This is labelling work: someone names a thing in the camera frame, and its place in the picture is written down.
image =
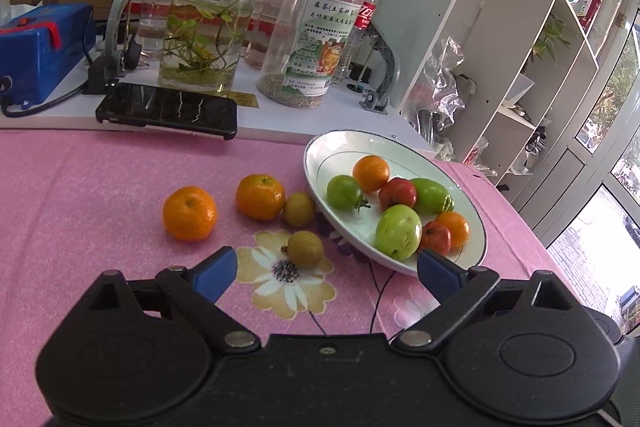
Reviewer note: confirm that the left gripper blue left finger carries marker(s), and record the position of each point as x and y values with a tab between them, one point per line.
193	293

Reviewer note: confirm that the clear jar with label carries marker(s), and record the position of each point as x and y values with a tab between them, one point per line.
306	45

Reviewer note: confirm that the mandarin orange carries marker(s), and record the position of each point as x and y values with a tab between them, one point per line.
260	197
189	214
372	173

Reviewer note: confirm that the grey phone stand left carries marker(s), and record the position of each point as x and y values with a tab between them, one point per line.
120	54

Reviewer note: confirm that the small brown-green fruit back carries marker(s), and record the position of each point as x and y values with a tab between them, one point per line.
299	210

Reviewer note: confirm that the red spray can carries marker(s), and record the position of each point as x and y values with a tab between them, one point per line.
587	12

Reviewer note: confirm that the green jujube apple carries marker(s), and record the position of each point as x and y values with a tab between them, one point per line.
432	197
398	233

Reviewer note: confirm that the large orange front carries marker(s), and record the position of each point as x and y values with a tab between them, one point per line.
457	226

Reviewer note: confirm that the cola bottle red cap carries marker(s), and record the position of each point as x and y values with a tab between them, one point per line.
355	39

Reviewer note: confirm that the black smartphone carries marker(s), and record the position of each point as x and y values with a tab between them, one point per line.
141	106

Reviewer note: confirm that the glass vase with plant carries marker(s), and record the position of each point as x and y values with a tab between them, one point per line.
210	6

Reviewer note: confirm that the white shelf unit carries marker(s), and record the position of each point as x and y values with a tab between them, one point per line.
512	96

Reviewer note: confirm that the green tomato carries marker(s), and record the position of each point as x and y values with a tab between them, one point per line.
344	193

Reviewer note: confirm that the grey stand right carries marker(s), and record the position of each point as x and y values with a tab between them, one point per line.
377	99

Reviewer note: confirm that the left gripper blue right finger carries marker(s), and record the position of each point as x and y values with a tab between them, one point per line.
460	294

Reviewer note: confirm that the potted green plant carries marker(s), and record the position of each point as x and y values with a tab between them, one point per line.
552	35

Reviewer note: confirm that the crumpled clear plastic bag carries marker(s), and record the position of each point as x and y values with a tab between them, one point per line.
434	100

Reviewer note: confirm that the small brown-green fruit front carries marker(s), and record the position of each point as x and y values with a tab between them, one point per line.
304	249

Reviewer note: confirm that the white ceramic plate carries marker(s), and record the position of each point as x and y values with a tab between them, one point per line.
336	152

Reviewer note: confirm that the blue power supply box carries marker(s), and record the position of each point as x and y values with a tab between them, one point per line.
38	49

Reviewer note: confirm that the pink floral tablecloth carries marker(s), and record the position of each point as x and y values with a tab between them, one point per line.
74	204

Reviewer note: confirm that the small brown-green fruit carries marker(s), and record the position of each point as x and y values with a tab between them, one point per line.
299	210
304	249

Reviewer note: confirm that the white raised board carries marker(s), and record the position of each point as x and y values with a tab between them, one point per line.
339	110

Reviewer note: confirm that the red small apple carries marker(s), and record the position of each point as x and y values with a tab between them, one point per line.
437	237
397	191

